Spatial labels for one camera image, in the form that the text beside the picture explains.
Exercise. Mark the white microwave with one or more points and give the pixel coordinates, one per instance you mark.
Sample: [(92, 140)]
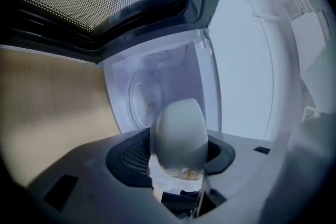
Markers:
[(157, 73)]

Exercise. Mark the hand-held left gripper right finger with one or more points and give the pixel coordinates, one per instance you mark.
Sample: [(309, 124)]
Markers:
[(236, 191)]

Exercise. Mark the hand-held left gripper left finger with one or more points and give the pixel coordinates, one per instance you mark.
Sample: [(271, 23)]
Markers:
[(92, 191)]

